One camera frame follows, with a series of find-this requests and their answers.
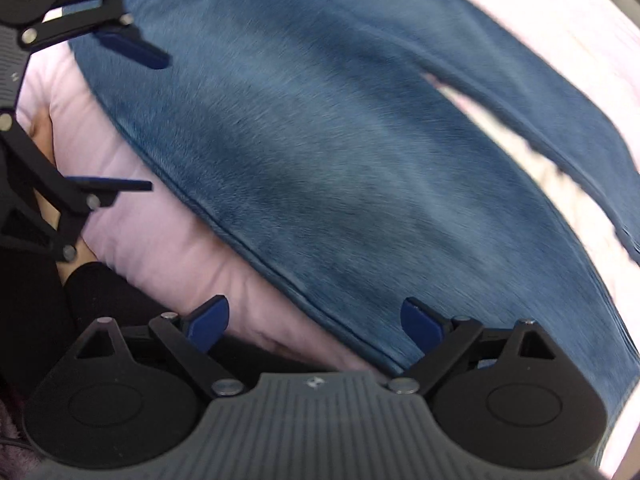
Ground pink duvet cover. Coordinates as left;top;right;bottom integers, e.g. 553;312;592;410
14;0;640;480

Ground person's hand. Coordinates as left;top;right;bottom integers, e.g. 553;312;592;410
29;109;99;286

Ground blue denim pants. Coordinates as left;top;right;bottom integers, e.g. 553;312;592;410
72;0;639;412

